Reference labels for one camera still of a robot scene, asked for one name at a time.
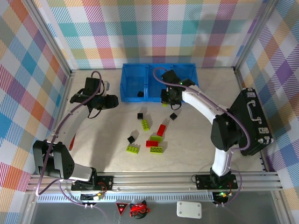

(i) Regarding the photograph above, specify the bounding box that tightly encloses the blue plastic bin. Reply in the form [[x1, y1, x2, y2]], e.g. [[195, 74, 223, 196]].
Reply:
[[120, 63, 148, 103], [144, 63, 175, 103], [171, 63, 199, 91]]

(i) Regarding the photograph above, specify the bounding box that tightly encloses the red black triangle sticker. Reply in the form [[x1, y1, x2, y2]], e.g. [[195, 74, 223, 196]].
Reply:
[[116, 202, 128, 216]]

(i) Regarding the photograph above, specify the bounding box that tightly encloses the red black cat figure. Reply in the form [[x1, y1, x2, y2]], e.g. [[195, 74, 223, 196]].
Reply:
[[129, 200, 150, 219]]

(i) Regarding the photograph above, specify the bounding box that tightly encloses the white tag plate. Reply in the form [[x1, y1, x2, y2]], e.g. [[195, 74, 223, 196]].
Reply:
[[177, 201, 202, 219]]

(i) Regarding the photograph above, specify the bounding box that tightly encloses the thin black left gripper cable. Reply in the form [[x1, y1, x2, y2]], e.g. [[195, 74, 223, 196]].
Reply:
[[87, 108, 101, 119]]

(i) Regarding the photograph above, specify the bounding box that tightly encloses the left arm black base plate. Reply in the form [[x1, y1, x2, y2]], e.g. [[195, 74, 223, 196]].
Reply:
[[71, 175, 114, 191]]

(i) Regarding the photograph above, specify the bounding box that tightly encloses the aluminium corner post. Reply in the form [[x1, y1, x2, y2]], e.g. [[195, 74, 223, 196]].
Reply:
[[233, 0, 280, 70], [26, 0, 72, 77]]

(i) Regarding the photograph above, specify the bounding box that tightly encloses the black case with silver handle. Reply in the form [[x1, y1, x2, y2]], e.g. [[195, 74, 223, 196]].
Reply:
[[230, 87, 274, 156]]

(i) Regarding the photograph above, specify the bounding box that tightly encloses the long aluminium frame rail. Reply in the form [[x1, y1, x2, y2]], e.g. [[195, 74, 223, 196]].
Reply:
[[25, 172, 285, 194]]

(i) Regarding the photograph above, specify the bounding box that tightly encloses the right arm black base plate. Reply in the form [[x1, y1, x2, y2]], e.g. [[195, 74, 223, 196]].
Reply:
[[195, 174, 239, 190]]

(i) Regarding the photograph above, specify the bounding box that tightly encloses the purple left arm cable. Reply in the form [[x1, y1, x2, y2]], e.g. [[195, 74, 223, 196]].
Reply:
[[35, 70, 108, 217]]

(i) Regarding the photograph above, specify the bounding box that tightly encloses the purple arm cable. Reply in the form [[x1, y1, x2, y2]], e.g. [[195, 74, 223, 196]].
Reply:
[[153, 67, 252, 207], [35, 70, 108, 217]]

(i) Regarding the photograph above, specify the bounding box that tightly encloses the slotted grey cable duct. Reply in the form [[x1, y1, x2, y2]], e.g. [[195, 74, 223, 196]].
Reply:
[[37, 192, 214, 203]]

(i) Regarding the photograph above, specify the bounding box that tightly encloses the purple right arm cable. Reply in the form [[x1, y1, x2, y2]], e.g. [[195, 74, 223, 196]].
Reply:
[[153, 67, 252, 207]]

